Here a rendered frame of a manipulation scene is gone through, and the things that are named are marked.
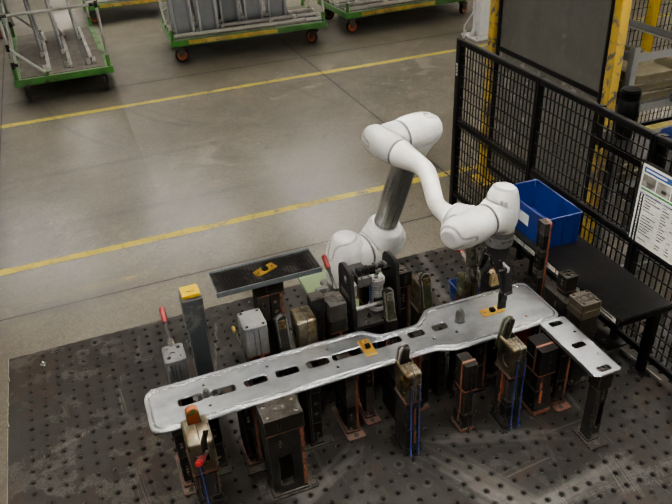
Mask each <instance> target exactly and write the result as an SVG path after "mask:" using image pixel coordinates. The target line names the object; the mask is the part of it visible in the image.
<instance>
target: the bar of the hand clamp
mask: <svg viewBox="0 0 672 504"><path fill-rule="evenodd" d="M478 245H479V244H477V245H475V246H473V247H470V248H467V249H465V252H466V273H467V274H468V275H469V282H471V269H473V272H474V273H475V276H474V277H473V278H474V279H475V280H478V253H477V246H478Z"/></svg>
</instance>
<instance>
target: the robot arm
mask: <svg viewBox="0 0 672 504"><path fill-rule="evenodd" d="M442 131H443V129H442V123H441V120H440V119H439V118H438V117H437V116H436V115H434V114H431V113H430V112H415V113H411V114H407V115H404V116H402V117H399V118H398V119H396V120H394V121H391V122H387V123H384V124H382V125H379V124H373V125H369V126H368V127H367V128H365V129H364V131H363V133H362V136H361V138H362V141H363V145H364V146H365V148H366V149H367V150H368V151H369V152H370V153H371V154H372V155H373V156H375V157H376V158H378V159H379V160H381V161H383V162H385V163H387V164H390V165H391V166H390V169H389V173H388V176H387V179H386V182H385V186H384V189H383V192H382V195H381V199H380V202H379V205H378V208H377V212H376V214H374V215H372V216H371V217H370V218H369V219H368V221H367V223H366V224H365V226H364V227H363V228H362V230H361V232H360V233H358V234H357V233H356V232H354V231H350V230H341V231H338V232H336V233H335V234H333V235H332V236H331V237H330V239H329V241H328V243H327V247H326V252H325V255H327V258H328V261H329V263H330V266H331V272H332V274H333V277H334V280H335V282H337V284H338V286H339V276H338V264H339V263H340V262H345V263H346V264H347V265H351V264H355V263H359V262H361V263H362V264H363V265H372V263H374V262H379V261H381V260H382V254H383V252H384V251H387V250H389V251H391V253H392V254H393V255H394V256H395V255H396V254H398V253H399V252H400V251H401V250H402V248H403V247H404V245H405V242H406V232H405V230H404V228H403V226H402V225H401V224H400V222H399V218H400V215H401V212H402V210H403V207H404V204H405V201H406V198H407V195H408V192H409V189H410V186H411V183H412V180H413V177H414V175H415V174H416V175H418V177H419V178H420V180H421V184H422V188H423V191H424V195H425V199H426V202H427V205H428V207H429V209H430V211H431V212H432V214H433V215H434V216H435V217H436V218H437V219H438V220H439V221H440V222H441V229H440V238H441V241H442V242H443V244H444V245H445V246H446V247H448V248H450V249H452V250H463V249H467V248H470V247H473V246H475V245H477V244H480V243H482V242H483V241H485V243H486V248H483V250H482V256H481V258H480V261H479V264H478V269H480V273H481V281H480V291H481V292H482V291H485V290H488V286H489V277H490V273H489V272H490V271H489V270H490V269H491V267H494V269H495V273H496V274H497V276H498V281H499V286H500V290H501V291H500V292H499V294H498V303H497V309H498V310H499V309H502V308H506V301H507V295H510V294H512V279H511V271H512V267H511V266H507V265H506V258H507V257H508V256H509V253H510V247H511V246H512V244H513V239H514V233H515V227H516V225H517V222H518V218H519V212H520V196H519V191H518V188H517V187H516V186H514V185H513V184H511V183H508V182H497V183H494V184H493V185H492V187H491V188H490V190H489V191H488V193H487V197H486V198H485V199H484V200H483V201H482V202H481V203H480V204H479V205H478V206H474V205H467V204H462V203H456V204H454V205H451V204H448V203H447V202H445V200H444V199H443V195H442V191H441V187H440V182H439V178H438V174H437V171H436V169H435V167H434V166H433V164H432V163H431V162H430V161H429V160H428V159H427V158H426V157H425V156H426V155H427V153H428V152H429V151H430V149H431V148H432V147H433V145H434V144H435V143H436V142H437V141H438V140H439V139H440V137H441V135H442ZM502 268H503V270H501V269H502ZM498 270H501V271H498ZM326 276H327V279H321V280H320V285H322V286H319V287H317V288H315V291H318V290H320V292H321V293H322V294H323V293H327V292H331V291H333V289H332V282H331V279H330V276H329V274H328V271H327V270H326Z"/></svg>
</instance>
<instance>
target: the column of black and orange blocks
mask: <svg viewBox="0 0 672 504"><path fill-rule="evenodd" d="M552 227H553V223H552V221H550V220H549V219H548V218H545V219H544V218H543V219H539V220H538V227H537V238H536V246H537V247H534V250H533V251H534V253H535V254H534V262H533V268H532V271H533V273H532V275H531V283H530V288H532V289H533V290H534V291H535V292H536V293H537V294H538V295H539V296H541V297H543V290H544V283H545V276H546V269H547V262H548V255H549V248H550V241H551V234H552Z"/></svg>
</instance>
